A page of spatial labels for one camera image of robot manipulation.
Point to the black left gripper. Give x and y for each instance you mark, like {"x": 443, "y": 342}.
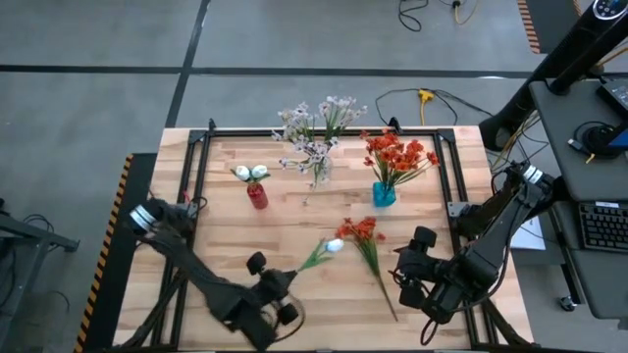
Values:
{"x": 275, "y": 289}

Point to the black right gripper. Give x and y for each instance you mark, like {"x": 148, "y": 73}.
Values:
{"x": 436, "y": 289}

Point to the white artificial tulip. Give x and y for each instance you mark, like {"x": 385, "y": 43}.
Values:
{"x": 335, "y": 245}
{"x": 259, "y": 170}
{"x": 242, "y": 172}

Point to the flower stems with blue bud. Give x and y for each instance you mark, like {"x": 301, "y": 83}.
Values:
{"x": 363, "y": 228}

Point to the red flower bunch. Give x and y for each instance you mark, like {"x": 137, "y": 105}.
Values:
{"x": 412, "y": 157}
{"x": 382, "y": 144}

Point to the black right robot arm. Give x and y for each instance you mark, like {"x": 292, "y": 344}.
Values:
{"x": 483, "y": 265}

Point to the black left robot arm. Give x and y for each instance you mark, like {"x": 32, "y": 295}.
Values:
{"x": 206, "y": 282}

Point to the blue glass vase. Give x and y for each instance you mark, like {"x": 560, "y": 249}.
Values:
{"x": 384, "y": 195}

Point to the red glass vase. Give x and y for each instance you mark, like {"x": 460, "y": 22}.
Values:
{"x": 258, "y": 197}

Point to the clear glass vase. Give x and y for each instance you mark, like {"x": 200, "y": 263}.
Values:
{"x": 326, "y": 174}

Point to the white paper sheet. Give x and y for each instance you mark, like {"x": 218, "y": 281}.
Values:
{"x": 532, "y": 241}

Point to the grey caster wheel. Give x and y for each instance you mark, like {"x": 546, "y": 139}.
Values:
{"x": 568, "y": 304}

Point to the yellow power plug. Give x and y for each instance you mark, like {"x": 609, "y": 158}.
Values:
{"x": 426, "y": 95}

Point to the black plate with hazard stripes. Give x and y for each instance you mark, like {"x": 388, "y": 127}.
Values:
{"x": 113, "y": 294}

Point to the black keyboard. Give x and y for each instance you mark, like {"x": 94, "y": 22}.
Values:
{"x": 606, "y": 228}

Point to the grey desk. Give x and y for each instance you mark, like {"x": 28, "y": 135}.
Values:
{"x": 554, "y": 122}

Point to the white label strip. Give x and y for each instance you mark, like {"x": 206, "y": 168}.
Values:
{"x": 607, "y": 204}

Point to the blue flat object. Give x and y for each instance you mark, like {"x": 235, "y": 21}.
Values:
{"x": 620, "y": 139}

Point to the black tower fan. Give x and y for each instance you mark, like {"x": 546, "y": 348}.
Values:
{"x": 554, "y": 66}

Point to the orange black striped strip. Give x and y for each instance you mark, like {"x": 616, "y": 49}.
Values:
{"x": 529, "y": 27}

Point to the black slanted pole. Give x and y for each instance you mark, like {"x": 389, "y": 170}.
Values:
{"x": 589, "y": 66}

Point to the black laptop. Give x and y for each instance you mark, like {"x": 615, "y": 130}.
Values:
{"x": 617, "y": 95}

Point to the grey metal bracket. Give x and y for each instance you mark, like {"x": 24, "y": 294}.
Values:
{"x": 192, "y": 208}
{"x": 454, "y": 210}

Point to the black frame clamp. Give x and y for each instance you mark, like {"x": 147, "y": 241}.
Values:
{"x": 212, "y": 125}
{"x": 394, "y": 123}

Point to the black aluminium table frame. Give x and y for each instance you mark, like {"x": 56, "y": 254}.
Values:
{"x": 225, "y": 133}

